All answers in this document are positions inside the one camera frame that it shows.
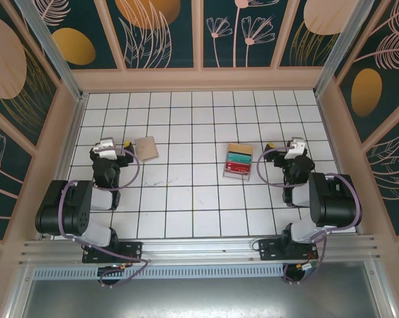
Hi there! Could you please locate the teal card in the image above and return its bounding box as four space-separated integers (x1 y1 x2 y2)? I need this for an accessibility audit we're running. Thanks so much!
226 152 253 165

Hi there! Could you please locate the red card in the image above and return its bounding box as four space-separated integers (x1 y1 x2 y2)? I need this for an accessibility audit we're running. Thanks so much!
224 160 252 176

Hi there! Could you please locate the stack of coloured tiles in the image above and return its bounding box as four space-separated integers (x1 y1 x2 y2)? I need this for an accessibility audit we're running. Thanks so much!
222 142 255 182

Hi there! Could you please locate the grey metal sheet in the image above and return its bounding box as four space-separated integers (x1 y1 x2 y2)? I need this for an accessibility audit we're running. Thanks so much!
7 261 396 318

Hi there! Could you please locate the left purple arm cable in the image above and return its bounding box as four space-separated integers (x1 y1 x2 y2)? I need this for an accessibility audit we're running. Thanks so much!
58 147 150 290

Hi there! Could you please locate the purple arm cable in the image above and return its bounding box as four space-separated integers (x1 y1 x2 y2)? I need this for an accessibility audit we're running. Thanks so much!
58 147 150 290
257 148 363 285

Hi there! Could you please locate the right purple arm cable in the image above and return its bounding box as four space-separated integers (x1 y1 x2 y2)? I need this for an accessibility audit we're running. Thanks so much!
257 148 363 285

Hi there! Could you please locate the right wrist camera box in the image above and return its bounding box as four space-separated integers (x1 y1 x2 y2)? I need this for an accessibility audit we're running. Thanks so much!
284 138 306 162

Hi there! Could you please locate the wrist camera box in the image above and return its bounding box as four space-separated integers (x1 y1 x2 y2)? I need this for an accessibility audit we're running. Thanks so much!
97 138 119 159
284 138 306 162

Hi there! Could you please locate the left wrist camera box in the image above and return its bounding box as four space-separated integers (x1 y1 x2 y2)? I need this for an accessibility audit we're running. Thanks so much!
97 138 119 159

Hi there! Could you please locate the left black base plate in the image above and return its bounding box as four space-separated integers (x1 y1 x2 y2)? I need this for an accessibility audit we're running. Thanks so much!
82 241 143 264

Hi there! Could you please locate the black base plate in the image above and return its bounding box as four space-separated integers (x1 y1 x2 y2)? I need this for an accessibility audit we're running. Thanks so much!
258 238 319 262
82 241 143 264

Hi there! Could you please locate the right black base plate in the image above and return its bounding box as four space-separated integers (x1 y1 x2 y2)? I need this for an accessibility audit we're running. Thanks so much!
258 238 319 262

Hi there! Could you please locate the aluminium mounting rail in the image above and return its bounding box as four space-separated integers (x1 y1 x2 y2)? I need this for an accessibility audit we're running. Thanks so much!
19 234 384 266

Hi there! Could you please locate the right aluminium frame post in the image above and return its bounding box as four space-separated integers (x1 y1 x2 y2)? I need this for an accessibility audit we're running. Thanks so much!
313 0 369 97

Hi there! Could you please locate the aluminium frame post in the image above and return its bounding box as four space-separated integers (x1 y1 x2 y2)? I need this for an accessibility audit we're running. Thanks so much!
313 0 369 97
13 0 87 102

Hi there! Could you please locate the left aluminium frame post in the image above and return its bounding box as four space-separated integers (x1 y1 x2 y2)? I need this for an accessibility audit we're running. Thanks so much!
13 0 87 102

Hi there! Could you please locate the slotted grey cable duct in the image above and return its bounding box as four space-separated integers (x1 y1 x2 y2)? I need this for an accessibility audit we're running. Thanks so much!
32 264 285 280

